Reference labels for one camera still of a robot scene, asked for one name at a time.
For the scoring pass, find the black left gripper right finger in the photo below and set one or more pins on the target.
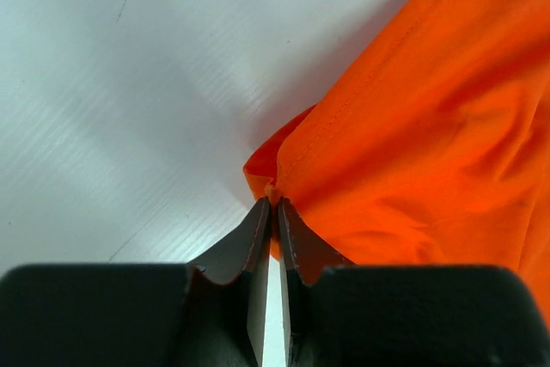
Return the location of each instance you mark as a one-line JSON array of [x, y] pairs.
[[337, 313]]

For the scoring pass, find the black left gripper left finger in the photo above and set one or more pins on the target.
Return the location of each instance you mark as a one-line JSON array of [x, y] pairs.
[[209, 311]]

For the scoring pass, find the orange t shirt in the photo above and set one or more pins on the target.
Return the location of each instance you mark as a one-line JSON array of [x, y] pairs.
[[433, 147]]

